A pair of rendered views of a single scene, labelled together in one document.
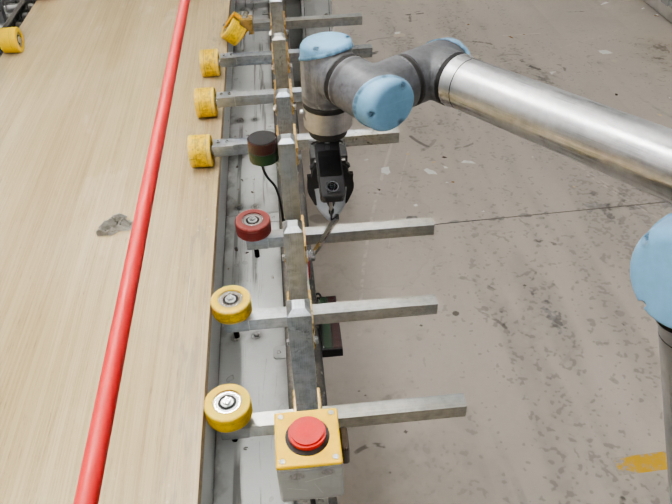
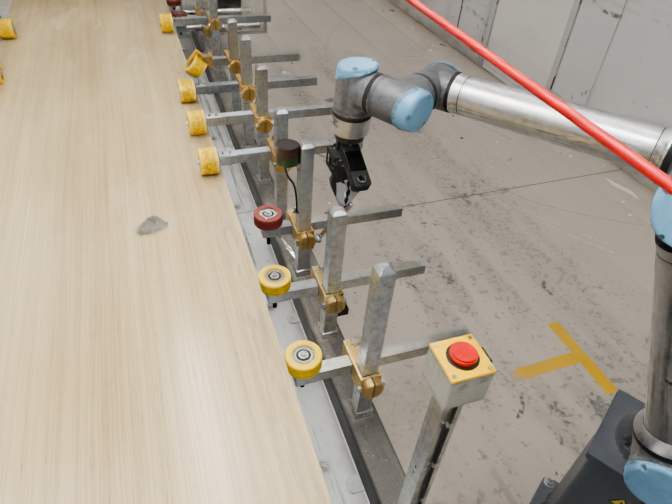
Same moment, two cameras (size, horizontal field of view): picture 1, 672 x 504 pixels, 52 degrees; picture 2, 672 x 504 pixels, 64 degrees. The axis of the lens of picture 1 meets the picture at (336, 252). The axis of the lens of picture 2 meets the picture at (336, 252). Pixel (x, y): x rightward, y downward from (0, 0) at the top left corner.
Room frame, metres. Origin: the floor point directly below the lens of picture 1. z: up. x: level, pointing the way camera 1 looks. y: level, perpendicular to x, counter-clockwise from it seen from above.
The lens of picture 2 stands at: (0.03, 0.37, 1.81)
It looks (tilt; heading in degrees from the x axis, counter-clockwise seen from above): 41 degrees down; 342
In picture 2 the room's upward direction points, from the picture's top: 5 degrees clockwise
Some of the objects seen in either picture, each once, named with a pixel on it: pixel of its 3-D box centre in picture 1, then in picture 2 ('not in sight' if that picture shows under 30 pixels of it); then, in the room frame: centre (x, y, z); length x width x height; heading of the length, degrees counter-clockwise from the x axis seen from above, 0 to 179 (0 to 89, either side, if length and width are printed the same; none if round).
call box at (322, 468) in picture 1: (309, 456); (456, 373); (0.43, 0.04, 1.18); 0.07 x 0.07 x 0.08; 4
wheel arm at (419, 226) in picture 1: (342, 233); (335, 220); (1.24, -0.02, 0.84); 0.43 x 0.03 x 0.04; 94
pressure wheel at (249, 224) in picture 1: (254, 237); (268, 227); (1.22, 0.19, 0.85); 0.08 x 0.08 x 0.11
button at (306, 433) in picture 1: (307, 435); (463, 355); (0.43, 0.04, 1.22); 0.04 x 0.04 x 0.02
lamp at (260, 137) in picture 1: (267, 182); (287, 181); (1.19, 0.14, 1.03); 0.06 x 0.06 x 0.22; 4
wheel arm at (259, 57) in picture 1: (290, 55); (252, 84); (1.98, 0.12, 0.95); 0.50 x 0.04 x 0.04; 94
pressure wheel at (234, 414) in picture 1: (230, 420); (302, 369); (0.72, 0.19, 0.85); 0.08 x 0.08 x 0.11
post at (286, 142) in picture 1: (293, 229); (303, 218); (1.19, 0.09, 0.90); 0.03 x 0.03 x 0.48; 4
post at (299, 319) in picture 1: (307, 407); (370, 349); (0.69, 0.06, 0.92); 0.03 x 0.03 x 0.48; 4
